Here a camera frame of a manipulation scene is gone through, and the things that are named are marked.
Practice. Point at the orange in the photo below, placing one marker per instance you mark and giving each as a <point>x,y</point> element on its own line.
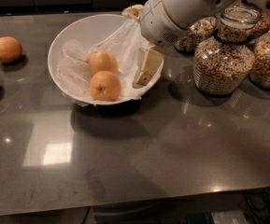
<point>10,49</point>
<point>103,60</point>
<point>105,86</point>

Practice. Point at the glass jar with pale cereal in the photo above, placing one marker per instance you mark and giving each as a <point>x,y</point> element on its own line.
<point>198,32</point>

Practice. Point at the glass jar at back right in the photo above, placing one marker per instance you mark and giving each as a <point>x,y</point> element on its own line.
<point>262,26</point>

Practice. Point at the orange at bowl front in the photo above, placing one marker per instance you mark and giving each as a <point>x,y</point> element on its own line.
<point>105,86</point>

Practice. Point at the white plastic bag liner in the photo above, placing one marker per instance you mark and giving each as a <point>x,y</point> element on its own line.
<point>125,47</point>

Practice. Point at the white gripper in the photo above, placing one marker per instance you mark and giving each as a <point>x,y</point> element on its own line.
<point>157,19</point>

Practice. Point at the large glass cereal jar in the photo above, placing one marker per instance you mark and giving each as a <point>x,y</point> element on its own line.
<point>223,61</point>

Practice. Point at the white bowl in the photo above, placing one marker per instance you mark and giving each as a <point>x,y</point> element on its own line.
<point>84,31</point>

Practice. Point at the glass jar colourful cereal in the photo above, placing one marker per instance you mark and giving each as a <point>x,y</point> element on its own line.
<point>268,59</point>

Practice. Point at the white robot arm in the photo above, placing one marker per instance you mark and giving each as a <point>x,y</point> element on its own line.
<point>187,12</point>

